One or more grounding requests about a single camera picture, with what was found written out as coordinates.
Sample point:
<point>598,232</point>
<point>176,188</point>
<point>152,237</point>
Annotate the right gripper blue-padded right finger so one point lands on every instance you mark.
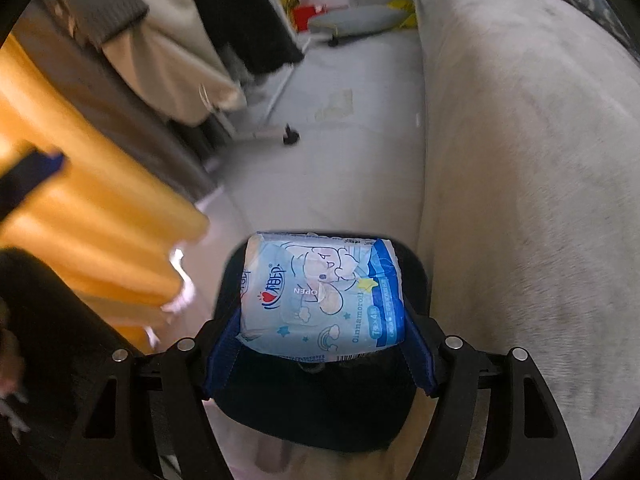
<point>526,436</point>

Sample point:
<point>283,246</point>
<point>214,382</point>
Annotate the grey bed with plush sheet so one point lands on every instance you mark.
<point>530,224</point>

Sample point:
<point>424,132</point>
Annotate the blue tissue pack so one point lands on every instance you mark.
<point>316,298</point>

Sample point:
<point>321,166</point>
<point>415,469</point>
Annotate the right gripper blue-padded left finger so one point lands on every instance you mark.
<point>114,438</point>

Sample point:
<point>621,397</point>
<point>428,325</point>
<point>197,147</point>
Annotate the orange curtain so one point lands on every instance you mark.
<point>104,224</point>

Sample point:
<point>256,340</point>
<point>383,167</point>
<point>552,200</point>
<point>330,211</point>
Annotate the beige hanging garment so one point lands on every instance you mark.
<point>169,61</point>

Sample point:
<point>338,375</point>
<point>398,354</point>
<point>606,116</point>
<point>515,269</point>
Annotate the red box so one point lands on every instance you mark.
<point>303,14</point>

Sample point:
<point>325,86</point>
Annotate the dark teal trash bin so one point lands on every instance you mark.
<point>351,406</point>

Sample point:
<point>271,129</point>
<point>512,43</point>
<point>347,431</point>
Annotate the person's left hand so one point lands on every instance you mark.
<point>12,368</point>

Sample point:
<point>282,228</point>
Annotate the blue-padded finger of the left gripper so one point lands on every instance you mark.
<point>25,176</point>

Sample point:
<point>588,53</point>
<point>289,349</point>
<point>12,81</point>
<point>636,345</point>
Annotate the white rolling clothes rack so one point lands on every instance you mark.
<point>262,96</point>

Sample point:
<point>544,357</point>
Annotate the black hanging garment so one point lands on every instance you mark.
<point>254,31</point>

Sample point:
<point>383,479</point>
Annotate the yellow item on floor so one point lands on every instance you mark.
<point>408,10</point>

